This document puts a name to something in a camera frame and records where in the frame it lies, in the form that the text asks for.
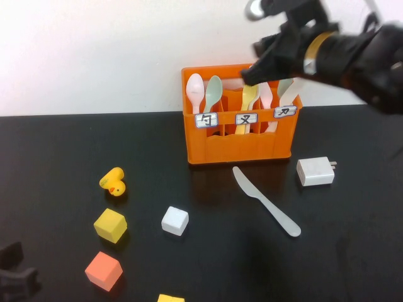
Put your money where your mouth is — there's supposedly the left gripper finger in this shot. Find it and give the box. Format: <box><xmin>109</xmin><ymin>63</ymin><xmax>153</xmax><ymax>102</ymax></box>
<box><xmin>0</xmin><ymin>241</ymin><xmax>25</xmax><ymax>272</ymax></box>
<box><xmin>0</xmin><ymin>266</ymin><xmax>42</xmax><ymax>301</ymax></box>

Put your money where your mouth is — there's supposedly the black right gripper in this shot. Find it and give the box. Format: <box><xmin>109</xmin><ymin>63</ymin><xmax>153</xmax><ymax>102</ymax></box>
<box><xmin>240</xmin><ymin>17</ymin><xmax>317</xmax><ymax>86</ymax></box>

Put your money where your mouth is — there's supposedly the yellow plastic fork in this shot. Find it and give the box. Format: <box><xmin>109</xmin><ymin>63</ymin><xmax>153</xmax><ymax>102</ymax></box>
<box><xmin>234</xmin><ymin>83</ymin><xmax>259</xmax><ymax>135</ymax></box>

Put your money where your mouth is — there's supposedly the cream white plastic knife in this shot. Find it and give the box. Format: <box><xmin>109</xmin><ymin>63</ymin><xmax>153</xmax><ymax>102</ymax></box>
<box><xmin>278</xmin><ymin>77</ymin><xmax>305</xmax><ymax>107</ymax></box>

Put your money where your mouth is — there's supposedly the pink plastic spoon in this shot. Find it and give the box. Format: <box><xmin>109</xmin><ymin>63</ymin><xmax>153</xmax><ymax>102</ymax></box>
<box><xmin>185</xmin><ymin>72</ymin><xmax>205</xmax><ymax>115</ymax></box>

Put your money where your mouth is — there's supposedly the grey plastic knife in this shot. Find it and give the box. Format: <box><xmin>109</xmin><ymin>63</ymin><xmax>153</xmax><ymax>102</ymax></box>
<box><xmin>232</xmin><ymin>165</ymin><xmax>302</xmax><ymax>238</ymax></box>

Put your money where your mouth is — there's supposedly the orange plastic cutlery holder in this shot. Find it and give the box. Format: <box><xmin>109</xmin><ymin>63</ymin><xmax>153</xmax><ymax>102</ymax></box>
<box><xmin>181</xmin><ymin>62</ymin><xmax>304</xmax><ymax>165</ymax></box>

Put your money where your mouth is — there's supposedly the pale green plastic spoon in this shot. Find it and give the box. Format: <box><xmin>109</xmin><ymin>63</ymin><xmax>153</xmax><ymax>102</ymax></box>
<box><xmin>204</xmin><ymin>75</ymin><xmax>224</xmax><ymax>114</ymax></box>

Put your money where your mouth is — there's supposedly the white paper label 刀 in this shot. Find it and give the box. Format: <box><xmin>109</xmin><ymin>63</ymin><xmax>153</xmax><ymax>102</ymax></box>
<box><xmin>273</xmin><ymin>105</ymin><xmax>298</xmax><ymax>119</ymax></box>

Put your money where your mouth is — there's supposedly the white paper label 叉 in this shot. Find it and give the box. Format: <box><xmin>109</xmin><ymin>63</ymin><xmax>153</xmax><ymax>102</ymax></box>
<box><xmin>235</xmin><ymin>113</ymin><xmax>258</xmax><ymax>126</ymax></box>

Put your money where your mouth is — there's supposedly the white paper label 勺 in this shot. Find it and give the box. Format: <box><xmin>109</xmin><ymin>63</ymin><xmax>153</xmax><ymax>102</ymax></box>
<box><xmin>195</xmin><ymin>112</ymin><xmax>219</xmax><ymax>129</ymax></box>

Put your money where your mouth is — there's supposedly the orange foam cube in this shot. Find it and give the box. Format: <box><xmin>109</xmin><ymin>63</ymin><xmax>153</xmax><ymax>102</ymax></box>
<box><xmin>84</xmin><ymin>250</ymin><xmax>123</xmax><ymax>293</ymax></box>

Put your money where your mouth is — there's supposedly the yellow foam cube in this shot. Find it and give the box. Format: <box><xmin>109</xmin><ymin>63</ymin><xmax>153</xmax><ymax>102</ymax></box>
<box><xmin>93</xmin><ymin>208</ymin><xmax>128</xmax><ymax>245</ymax></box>
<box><xmin>156</xmin><ymin>293</ymin><xmax>185</xmax><ymax>302</ymax></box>

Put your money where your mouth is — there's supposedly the yellow rubber duck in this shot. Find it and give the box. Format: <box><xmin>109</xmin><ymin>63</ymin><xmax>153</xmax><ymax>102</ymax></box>
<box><xmin>99</xmin><ymin>167</ymin><xmax>127</xmax><ymax>198</ymax></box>

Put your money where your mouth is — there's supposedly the white foam cube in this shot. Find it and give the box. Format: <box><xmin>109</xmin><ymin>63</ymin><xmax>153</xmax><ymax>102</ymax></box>
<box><xmin>161</xmin><ymin>206</ymin><xmax>190</xmax><ymax>237</ymax></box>

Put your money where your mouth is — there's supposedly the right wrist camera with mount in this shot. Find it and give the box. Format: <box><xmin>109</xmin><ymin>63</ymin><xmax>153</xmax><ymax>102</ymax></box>
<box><xmin>244</xmin><ymin>0</ymin><xmax>330</xmax><ymax>25</ymax></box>

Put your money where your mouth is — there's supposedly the white usb wall charger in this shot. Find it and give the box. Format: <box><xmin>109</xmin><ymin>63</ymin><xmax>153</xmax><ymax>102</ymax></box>
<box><xmin>296</xmin><ymin>156</ymin><xmax>338</xmax><ymax>187</ymax></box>

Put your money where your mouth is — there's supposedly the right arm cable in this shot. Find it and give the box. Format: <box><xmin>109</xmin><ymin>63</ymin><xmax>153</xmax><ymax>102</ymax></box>
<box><xmin>361</xmin><ymin>0</ymin><xmax>383</xmax><ymax>32</ymax></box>

